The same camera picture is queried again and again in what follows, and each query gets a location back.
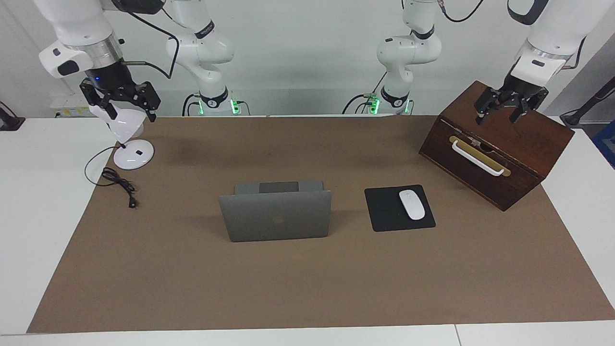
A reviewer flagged white power strip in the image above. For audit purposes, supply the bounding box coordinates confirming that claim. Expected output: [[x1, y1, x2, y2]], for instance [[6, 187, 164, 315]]
[[49, 94, 94, 118]]

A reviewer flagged grey aluminium laptop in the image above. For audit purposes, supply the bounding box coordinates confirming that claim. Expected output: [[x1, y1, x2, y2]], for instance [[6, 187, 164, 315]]
[[218, 180, 333, 242]]

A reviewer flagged white computer mouse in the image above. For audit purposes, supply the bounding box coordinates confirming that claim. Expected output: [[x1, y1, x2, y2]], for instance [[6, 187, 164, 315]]
[[398, 190, 426, 221]]

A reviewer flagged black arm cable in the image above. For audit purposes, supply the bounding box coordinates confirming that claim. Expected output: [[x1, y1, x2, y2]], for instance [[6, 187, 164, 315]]
[[437, 0, 587, 70], [120, 10, 181, 80]]

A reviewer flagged brass handle plate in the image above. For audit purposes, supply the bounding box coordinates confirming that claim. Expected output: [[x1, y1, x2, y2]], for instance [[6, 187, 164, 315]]
[[449, 136, 511, 177]]

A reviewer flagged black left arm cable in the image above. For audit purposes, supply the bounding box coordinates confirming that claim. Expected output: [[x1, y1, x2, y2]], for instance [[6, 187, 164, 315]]
[[437, 0, 587, 70]]

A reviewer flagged dark brown wooden box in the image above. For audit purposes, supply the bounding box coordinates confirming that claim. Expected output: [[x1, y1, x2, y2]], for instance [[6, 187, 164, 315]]
[[418, 80, 575, 212]]

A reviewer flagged blue crate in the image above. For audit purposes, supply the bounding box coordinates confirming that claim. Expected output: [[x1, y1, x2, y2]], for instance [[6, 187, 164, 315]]
[[592, 120, 615, 170]]

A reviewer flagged brown table mat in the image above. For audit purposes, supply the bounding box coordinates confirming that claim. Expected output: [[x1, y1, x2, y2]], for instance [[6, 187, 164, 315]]
[[26, 114, 615, 334]]

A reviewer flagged black mouse pad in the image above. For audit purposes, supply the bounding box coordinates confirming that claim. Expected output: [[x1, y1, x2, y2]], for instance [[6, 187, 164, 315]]
[[364, 185, 436, 233]]

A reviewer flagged black lamp power cable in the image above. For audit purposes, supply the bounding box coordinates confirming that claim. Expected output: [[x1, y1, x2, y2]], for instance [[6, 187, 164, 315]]
[[85, 146, 140, 210]]

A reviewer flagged black left base cable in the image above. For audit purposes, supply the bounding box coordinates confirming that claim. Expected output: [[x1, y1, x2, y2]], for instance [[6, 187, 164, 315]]
[[342, 72, 387, 115]]

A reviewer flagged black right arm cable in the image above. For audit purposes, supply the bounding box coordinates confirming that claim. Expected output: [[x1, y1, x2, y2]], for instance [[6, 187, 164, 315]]
[[120, 10, 181, 80]]

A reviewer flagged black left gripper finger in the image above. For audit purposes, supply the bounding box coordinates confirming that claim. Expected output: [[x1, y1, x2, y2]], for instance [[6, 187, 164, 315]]
[[475, 99, 495, 125], [509, 102, 533, 124]]

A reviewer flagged white box handle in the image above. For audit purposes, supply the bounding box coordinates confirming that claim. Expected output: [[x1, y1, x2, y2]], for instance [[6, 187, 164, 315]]
[[452, 140, 505, 176]]

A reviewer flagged black clamp mount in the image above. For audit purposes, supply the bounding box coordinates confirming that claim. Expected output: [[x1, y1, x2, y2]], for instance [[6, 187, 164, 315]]
[[0, 101, 25, 131]]

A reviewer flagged white desk lamp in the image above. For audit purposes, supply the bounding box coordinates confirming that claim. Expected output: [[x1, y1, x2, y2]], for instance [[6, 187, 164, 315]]
[[89, 103, 155, 170]]

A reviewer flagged black stand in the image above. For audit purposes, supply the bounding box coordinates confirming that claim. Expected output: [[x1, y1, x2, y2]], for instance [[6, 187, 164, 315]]
[[560, 77, 615, 128]]

